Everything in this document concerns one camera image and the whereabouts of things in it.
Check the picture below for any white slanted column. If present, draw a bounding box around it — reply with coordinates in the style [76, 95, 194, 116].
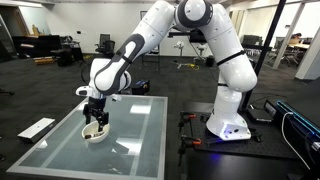
[271, 1, 306, 71]

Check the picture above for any black slanted pole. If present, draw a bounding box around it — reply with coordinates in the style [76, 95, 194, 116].
[239, 0, 288, 112]

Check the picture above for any black waste bin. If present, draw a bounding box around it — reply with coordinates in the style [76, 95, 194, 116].
[205, 54, 216, 68]

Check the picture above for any white cable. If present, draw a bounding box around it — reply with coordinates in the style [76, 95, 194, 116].
[280, 111, 313, 171]

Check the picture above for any orange handled black clamp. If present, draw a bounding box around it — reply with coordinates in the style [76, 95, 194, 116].
[177, 134, 203, 168]
[177, 111, 198, 135]

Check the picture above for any seated person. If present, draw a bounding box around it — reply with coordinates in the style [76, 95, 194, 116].
[289, 32, 303, 45]

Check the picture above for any black box with blue light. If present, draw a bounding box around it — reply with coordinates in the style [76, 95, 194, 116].
[131, 79, 151, 96]

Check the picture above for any black office chair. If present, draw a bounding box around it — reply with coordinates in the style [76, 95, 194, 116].
[94, 33, 116, 60]

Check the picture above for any white tripod stand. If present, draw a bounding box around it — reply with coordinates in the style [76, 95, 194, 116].
[172, 40, 188, 70]

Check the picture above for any white ceramic bowl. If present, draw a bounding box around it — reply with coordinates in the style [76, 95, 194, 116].
[81, 120, 111, 144]

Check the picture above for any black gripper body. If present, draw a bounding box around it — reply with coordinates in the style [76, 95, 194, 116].
[83, 97, 110, 116]

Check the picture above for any flat black device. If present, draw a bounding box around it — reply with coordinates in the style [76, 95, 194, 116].
[246, 108, 273, 125]

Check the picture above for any black computer with blue strip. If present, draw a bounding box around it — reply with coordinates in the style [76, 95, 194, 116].
[275, 99, 320, 152]

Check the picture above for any yellow cable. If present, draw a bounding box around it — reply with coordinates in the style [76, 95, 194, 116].
[184, 62, 201, 71]

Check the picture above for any wooden pallet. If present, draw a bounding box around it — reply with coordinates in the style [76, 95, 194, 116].
[33, 55, 56, 65]

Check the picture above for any flat white box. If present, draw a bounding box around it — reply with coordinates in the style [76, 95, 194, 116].
[17, 117, 56, 144]

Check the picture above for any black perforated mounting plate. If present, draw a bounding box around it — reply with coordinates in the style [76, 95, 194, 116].
[179, 111, 301, 160]

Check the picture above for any black stool with equipment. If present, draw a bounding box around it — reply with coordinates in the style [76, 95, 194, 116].
[49, 34, 85, 68]

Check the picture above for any black marker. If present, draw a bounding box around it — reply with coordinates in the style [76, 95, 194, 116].
[84, 132, 105, 140]

